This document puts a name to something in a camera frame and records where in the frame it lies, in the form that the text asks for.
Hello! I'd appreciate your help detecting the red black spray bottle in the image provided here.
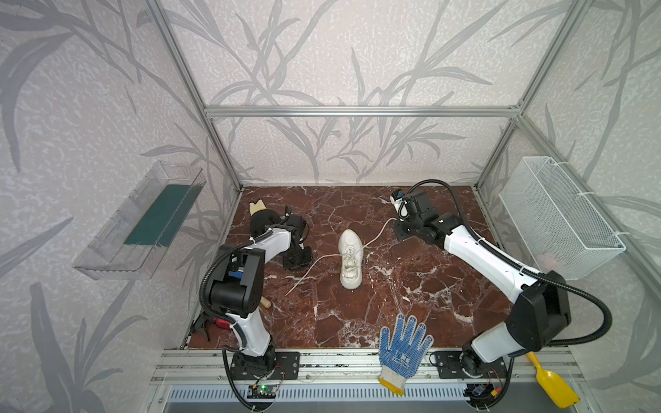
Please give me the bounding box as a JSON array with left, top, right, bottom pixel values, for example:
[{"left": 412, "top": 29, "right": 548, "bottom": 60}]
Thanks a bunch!
[{"left": 189, "top": 311, "right": 231, "bottom": 342}]

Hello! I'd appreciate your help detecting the white knit sneaker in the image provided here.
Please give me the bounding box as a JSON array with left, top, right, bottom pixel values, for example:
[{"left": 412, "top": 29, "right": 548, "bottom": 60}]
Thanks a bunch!
[{"left": 285, "top": 216, "right": 398, "bottom": 296}]

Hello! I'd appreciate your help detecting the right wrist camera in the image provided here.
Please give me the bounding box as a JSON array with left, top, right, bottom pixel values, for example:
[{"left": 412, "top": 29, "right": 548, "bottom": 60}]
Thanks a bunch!
[{"left": 390, "top": 189, "right": 408, "bottom": 220}]

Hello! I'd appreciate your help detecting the yellow plastic scoop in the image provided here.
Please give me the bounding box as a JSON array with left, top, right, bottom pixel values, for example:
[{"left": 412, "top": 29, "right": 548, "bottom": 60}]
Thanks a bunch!
[{"left": 527, "top": 352, "right": 580, "bottom": 409}]

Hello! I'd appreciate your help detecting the white wire mesh basket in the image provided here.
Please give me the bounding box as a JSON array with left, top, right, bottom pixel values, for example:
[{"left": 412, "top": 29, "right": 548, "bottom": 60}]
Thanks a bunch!
[{"left": 499, "top": 157, "right": 627, "bottom": 280}]

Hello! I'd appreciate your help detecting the black work glove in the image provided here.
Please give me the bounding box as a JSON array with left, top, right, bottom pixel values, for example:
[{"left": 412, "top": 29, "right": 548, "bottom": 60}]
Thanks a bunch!
[{"left": 249, "top": 200, "right": 282, "bottom": 239}]

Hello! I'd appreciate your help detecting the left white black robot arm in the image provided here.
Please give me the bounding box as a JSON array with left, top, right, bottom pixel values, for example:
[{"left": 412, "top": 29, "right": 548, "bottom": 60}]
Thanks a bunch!
[{"left": 190, "top": 201, "right": 313, "bottom": 369}]

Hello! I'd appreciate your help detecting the left green circuit board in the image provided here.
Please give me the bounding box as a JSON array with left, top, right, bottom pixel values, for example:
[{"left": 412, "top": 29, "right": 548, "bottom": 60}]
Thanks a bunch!
[{"left": 246, "top": 385, "right": 278, "bottom": 399}]

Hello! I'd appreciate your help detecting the wooden handle blue mallet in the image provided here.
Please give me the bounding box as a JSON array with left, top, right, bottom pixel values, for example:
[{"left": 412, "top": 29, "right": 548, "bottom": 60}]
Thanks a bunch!
[{"left": 260, "top": 296, "right": 272, "bottom": 309}]

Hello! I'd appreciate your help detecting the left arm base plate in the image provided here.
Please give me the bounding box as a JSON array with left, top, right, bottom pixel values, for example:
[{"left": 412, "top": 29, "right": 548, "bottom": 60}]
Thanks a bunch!
[{"left": 230, "top": 351, "right": 301, "bottom": 380}]

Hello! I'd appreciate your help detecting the blue dotted work glove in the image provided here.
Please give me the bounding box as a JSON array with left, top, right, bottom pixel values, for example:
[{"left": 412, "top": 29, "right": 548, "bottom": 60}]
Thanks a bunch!
[{"left": 379, "top": 313, "right": 434, "bottom": 396}]

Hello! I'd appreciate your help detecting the clear plastic wall tray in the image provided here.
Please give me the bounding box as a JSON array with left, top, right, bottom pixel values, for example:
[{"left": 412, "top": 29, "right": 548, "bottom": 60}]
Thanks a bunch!
[{"left": 73, "top": 161, "right": 207, "bottom": 280}]

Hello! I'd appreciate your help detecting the right circuit board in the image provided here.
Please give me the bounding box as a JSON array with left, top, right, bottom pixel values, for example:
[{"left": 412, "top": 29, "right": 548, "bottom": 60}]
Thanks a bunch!
[{"left": 465, "top": 383, "right": 495, "bottom": 400}]

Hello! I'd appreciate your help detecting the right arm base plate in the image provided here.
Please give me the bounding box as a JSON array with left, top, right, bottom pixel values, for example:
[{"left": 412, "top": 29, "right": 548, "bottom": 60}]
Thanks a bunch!
[{"left": 429, "top": 349, "right": 508, "bottom": 380}]

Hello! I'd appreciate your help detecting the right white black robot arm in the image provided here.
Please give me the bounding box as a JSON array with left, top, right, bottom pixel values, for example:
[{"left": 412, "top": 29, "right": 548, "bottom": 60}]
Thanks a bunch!
[{"left": 390, "top": 190, "right": 613, "bottom": 377}]

